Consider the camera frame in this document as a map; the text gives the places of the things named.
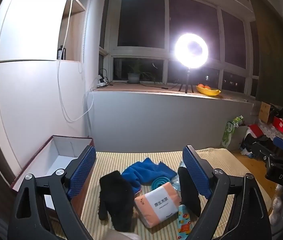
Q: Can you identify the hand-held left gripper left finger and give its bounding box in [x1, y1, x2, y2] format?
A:
[8, 145, 97, 240]

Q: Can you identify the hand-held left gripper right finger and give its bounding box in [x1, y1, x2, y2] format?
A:
[182, 144, 272, 240]

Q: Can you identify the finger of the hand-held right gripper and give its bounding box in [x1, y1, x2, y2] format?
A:
[252, 136, 283, 161]

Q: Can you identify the black fuzzy cloth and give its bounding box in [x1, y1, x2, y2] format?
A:
[177, 166, 202, 217]
[98, 170, 135, 232]

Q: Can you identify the red cardboard box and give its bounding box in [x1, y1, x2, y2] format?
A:
[10, 135, 96, 222]

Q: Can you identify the blue towel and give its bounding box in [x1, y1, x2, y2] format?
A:
[121, 157, 177, 195]

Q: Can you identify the pink tissue pack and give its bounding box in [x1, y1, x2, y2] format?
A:
[134, 182, 182, 228]

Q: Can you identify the clear plastic bag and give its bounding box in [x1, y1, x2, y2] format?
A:
[170, 160, 187, 192]

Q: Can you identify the red cloth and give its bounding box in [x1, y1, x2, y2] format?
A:
[247, 124, 265, 138]

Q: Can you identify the pile of dark clothes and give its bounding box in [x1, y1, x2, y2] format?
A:
[240, 131, 276, 158]

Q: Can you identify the brown cardboard box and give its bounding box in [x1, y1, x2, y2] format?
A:
[258, 101, 271, 123]

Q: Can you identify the teal collapsible funnel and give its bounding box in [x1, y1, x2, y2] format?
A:
[150, 176, 172, 191]

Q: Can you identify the green and white bag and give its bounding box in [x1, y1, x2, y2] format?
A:
[221, 121, 237, 148]

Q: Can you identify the green bottle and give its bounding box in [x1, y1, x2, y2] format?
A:
[232, 115, 244, 127]

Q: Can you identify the floral printed packet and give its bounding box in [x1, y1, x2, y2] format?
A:
[177, 204, 194, 240]

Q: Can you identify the yellow fruit bowl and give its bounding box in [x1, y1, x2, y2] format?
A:
[196, 85, 221, 97]

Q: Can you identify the dark curtain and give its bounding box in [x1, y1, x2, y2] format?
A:
[247, 0, 283, 108]

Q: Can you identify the black tripod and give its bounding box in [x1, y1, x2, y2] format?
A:
[178, 67, 195, 94]

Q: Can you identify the wooden windowsill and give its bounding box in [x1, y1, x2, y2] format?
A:
[93, 81, 256, 103]

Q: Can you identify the white wardrobe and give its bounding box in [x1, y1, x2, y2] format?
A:
[0, 0, 93, 179]

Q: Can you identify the potted plant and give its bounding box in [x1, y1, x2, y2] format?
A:
[124, 59, 158, 84]

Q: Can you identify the dark bottle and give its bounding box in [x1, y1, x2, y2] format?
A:
[57, 45, 67, 60]

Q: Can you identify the window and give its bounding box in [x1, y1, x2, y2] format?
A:
[99, 0, 260, 98]

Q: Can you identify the white cable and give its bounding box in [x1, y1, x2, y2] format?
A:
[56, 0, 95, 123]

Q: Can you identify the ring light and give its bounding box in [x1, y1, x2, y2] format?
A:
[174, 32, 210, 70]

